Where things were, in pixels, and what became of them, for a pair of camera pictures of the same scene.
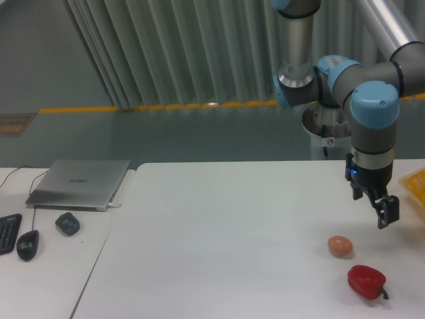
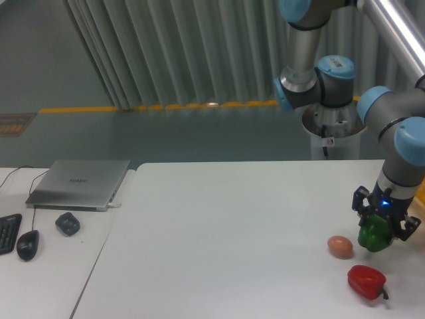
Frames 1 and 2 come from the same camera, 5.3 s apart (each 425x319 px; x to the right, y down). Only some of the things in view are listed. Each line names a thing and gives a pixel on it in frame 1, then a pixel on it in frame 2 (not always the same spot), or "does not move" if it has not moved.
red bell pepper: x=366 y=282 does not move
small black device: x=68 y=223 does not move
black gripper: x=387 y=207 → x=383 y=202
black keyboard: x=9 y=228 does not move
